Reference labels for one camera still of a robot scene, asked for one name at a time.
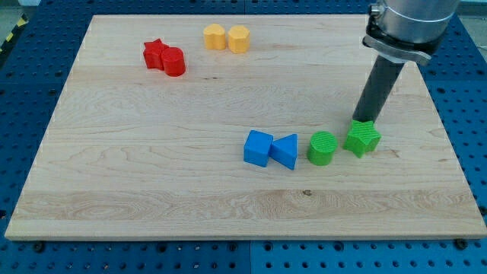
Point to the red star block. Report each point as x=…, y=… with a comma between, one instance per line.
x=153, y=52

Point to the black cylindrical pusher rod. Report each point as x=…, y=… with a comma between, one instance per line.
x=380, y=82

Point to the blue triangle block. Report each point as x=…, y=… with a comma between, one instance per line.
x=285, y=151

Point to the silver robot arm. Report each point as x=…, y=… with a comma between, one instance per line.
x=408, y=30

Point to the green cylinder block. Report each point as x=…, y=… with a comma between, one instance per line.
x=322, y=148

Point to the light wooden board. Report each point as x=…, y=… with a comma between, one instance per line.
x=132, y=154

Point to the yellow heart block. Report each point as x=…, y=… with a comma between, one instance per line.
x=214, y=37

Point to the yellow hexagon block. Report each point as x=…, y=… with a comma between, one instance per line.
x=238, y=39

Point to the green star block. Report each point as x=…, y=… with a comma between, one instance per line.
x=362, y=137

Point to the red cylinder block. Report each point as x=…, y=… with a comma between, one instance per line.
x=173, y=61

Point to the blue cube block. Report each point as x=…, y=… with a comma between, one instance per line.
x=257, y=147

